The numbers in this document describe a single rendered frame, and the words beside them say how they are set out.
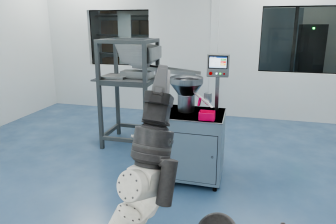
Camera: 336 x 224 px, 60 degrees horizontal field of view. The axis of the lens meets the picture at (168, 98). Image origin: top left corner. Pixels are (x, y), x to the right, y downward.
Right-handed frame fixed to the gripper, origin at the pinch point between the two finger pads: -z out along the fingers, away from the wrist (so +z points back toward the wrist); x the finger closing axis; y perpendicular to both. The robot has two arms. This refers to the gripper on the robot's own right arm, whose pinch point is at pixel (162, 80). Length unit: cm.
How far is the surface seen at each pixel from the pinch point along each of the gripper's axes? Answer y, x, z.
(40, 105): 315, -499, 24
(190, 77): 8, -261, -41
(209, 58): -10, -240, -61
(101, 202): 73, -218, 99
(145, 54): 69, -283, -65
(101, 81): 125, -302, -26
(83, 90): 244, -530, -23
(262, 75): -107, -468, -95
